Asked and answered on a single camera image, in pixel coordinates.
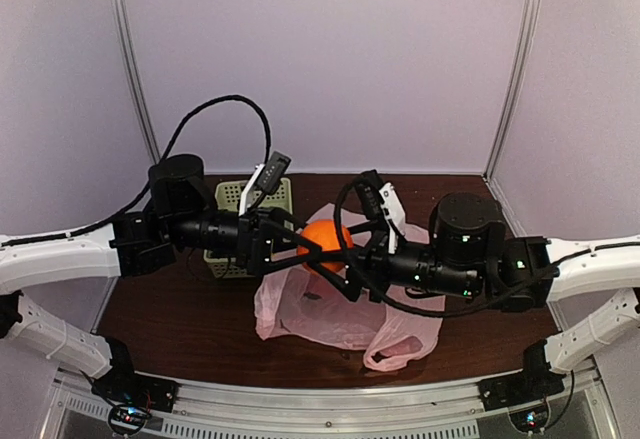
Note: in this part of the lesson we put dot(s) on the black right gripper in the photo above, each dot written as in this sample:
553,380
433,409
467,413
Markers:
373,254

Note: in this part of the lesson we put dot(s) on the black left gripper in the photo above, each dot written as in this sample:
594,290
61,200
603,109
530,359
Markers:
254,240

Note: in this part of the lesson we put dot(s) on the orange fruit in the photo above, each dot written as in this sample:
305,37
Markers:
323,232

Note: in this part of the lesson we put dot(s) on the pink plastic bag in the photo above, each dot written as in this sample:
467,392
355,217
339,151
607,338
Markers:
296,302

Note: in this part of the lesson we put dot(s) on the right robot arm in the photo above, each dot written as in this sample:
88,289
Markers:
469,256

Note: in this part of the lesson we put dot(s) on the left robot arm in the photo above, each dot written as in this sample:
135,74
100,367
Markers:
182,213

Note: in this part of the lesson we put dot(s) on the green perforated plastic basket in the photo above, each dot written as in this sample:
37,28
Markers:
227,195

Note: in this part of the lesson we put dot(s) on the right circuit board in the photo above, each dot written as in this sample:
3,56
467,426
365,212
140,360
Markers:
530,420

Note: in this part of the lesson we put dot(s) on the circuit board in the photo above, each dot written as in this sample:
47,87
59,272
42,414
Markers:
127,420
530,420

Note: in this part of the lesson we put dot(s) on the left circuit board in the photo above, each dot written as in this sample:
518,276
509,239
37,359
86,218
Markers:
127,420

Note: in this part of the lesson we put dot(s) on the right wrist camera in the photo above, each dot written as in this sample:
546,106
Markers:
380,203

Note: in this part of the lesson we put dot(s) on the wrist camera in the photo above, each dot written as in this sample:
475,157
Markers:
264,182
380,203

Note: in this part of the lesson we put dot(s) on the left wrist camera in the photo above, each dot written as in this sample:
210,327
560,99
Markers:
264,182

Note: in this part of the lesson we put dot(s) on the front aluminium rail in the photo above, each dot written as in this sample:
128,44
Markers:
452,409

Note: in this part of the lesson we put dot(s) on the left aluminium frame post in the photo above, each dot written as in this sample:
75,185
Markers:
134,80

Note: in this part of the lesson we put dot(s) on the aluminium frame post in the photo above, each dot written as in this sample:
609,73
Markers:
134,80
527,29

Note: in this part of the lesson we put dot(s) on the right aluminium frame post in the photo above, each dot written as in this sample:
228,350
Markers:
527,29

